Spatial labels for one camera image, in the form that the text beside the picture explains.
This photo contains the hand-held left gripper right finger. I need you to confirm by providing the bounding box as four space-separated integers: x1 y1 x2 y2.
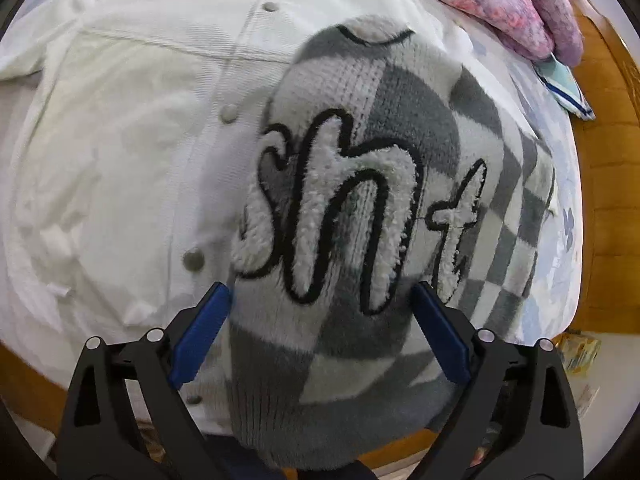
410 281 586 480

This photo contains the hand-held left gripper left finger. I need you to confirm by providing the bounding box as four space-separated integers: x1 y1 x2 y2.
55 281 233 480

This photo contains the grey white checkered cardigan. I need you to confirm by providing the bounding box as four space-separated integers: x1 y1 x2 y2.
220 15 558 471

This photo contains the person's dark clothing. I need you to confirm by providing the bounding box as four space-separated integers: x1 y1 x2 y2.
200 432 381 480

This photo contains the printed bed sheet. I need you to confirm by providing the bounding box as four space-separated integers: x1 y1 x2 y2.
450 10 586 346

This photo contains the yellow packet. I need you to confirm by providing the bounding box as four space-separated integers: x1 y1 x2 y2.
555 332 601 376

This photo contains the white button jacket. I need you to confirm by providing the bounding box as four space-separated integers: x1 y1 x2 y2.
0 0 481 436

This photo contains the teal striped cloth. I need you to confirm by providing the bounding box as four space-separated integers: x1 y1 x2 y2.
532 52 597 121

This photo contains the purple floral quilt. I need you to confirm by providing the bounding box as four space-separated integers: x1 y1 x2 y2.
390 0 585 67

